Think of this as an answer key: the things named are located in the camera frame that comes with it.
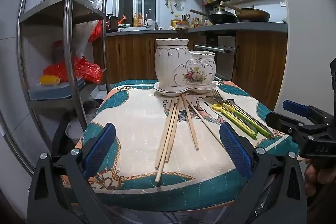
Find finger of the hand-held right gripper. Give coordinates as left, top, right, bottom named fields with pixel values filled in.
left=266, top=112, right=326, bottom=140
left=283, top=100, right=332, bottom=125

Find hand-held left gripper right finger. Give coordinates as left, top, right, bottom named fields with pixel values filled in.
left=219, top=123, right=307, bottom=224

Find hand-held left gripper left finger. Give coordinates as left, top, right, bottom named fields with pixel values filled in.
left=27, top=123, right=117, bottom=224

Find yellow tulip-shaped spoon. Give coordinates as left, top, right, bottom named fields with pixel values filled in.
left=211, top=104, right=258, bottom=139

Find wooden chopstick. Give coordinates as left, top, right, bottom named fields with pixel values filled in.
left=187, top=100, right=225, bottom=147
left=155, top=103, right=176, bottom=169
left=182, top=95, right=199, bottom=151
left=165, top=101, right=182, bottom=163
left=155, top=99, right=183, bottom=183

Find silver flower-shaped spoon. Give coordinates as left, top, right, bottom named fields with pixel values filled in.
left=223, top=98, right=271, bottom=133

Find gold fork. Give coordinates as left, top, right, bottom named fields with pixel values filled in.
left=211, top=89, right=275, bottom=139

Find white floral ceramic utensil holder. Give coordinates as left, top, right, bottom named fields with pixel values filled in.
left=154, top=38, right=216, bottom=91

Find person's right hand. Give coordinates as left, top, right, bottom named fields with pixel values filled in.
left=304, top=158, right=336, bottom=198

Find white bowl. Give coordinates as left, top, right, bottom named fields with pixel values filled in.
left=66, top=119, right=85, bottom=140

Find teal and cream printed tablecloth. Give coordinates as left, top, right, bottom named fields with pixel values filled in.
left=62, top=79, right=301, bottom=212

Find grey tray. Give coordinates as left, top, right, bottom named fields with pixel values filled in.
left=28, top=79, right=86, bottom=102

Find crumpled red plastic bag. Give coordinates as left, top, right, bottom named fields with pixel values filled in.
left=43, top=56, right=103, bottom=83

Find yellow plastic container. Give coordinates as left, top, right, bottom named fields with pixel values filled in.
left=40, top=75, right=61, bottom=86

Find stainless built-in oven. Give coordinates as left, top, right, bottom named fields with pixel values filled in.
left=194, top=31, right=237, bottom=81

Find white ceramic drip tray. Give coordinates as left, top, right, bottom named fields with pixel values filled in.
left=153, top=81, right=218, bottom=97

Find wooden base cabinets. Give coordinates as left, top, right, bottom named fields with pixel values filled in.
left=93, top=31, right=288, bottom=95

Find grey kitchen countertop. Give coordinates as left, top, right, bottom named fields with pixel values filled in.
left=106, top=22, right=288, bottom=37

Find brown frying pan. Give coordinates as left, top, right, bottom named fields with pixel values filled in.
left=220, top=1, right=271, bottom=22

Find white plastic bag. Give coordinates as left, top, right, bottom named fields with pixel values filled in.
left=73, top=21, right=97, bottom=57

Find black wok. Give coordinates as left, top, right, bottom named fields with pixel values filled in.
left=190, top=9, right=238, bottom=25

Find hanging red plastic bag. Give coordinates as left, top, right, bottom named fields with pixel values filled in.
left=88, top=20, right=103, bottom=42

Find stainless steel shelf rack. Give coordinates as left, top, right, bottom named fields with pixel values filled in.
left=17, top=0, right=111, bottom=169

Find dark red pressure cooker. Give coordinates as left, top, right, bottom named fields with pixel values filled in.
left=105, top=13, right=119, bottom=33

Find orange drink bottles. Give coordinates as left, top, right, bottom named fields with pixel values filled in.
left=133, top=13, right=144, bottom=27

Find yellow cooking oil bottle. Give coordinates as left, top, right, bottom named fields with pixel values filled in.
left=171, top=14, right=182, bottom=28

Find chrome sink faucet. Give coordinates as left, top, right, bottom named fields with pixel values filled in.
left=145, top=11, right=158, bottom=30

